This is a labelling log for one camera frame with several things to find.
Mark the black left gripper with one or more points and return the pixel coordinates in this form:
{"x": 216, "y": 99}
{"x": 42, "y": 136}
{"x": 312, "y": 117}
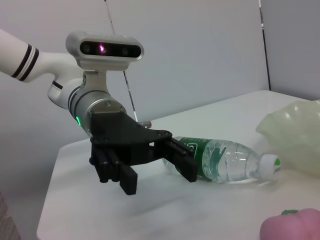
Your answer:
{"x": 117, "y": 130}

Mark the clear green-label water bottle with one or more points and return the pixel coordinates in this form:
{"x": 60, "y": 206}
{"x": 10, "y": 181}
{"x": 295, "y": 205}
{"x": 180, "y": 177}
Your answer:
{"x": 232, "y": 160}

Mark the pink toy peach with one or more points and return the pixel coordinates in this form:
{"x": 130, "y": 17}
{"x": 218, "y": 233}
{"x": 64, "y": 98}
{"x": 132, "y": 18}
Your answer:
{"x": 295, "y": 225}

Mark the translucent green fruit plate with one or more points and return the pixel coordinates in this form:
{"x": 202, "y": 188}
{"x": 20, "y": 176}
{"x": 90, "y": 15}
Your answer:
{"x": 295, "y": 135}

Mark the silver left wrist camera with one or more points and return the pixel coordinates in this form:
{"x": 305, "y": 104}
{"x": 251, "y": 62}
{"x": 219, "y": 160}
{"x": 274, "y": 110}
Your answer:
{"x": 105, "y": 48}

